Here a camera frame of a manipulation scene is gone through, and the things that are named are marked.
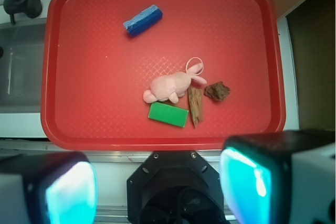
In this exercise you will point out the green rectangular block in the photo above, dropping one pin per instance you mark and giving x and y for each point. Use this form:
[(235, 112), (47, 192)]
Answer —
[(168, 114)]

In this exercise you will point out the brown bark chunk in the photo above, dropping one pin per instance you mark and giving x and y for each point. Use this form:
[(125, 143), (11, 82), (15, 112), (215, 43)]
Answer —
[(217, 91)]

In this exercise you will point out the black faucet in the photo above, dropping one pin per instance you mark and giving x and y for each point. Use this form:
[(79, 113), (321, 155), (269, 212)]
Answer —
[(31, 8)]

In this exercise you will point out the pink plush bunny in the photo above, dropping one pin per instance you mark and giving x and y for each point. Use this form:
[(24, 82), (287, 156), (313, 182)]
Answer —
[(171, 87)]

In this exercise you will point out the red plastic tray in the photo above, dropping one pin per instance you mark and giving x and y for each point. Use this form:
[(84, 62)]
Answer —
[(95, 73)]

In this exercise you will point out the black octagonal mount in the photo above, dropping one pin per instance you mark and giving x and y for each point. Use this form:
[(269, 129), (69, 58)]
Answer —
[(175, 187)]

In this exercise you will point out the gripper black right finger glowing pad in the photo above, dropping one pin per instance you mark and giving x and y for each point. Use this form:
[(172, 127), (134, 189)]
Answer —
[(283, 177)]

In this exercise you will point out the steel sink basin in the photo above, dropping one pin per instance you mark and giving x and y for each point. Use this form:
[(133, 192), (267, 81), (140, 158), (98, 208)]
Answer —
[(22, 51)]

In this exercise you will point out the brown wood stick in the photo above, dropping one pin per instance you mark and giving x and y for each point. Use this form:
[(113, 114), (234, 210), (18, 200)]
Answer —
[(196, 105)]

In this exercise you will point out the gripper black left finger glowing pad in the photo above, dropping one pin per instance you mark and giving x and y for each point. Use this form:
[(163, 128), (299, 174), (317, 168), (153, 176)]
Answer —
[(48, 188)]

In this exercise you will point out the blue sponge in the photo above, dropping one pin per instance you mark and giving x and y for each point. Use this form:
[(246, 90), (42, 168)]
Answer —
[(143, 21)]

